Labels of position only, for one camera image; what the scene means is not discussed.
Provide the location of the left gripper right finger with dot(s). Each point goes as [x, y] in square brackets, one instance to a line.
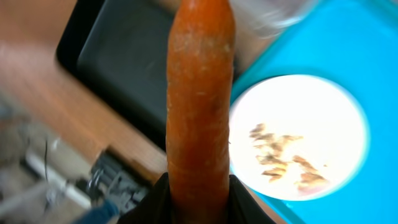
[242, 208]

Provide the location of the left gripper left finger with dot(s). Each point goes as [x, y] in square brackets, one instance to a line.
[154, 208]

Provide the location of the orange carrot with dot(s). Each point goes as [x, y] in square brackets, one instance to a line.
[199, 78]

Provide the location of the peanuts pile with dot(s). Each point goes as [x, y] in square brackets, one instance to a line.
[283, 161]

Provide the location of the pink plate with food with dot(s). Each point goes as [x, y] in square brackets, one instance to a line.
[327, 115]

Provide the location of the black tray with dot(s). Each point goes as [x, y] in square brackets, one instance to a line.
[118, 48]

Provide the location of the clear plastic bin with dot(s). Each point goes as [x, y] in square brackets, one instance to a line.
[268, 18]

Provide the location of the teal serving tray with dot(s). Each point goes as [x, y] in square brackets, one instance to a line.
[353, 43]

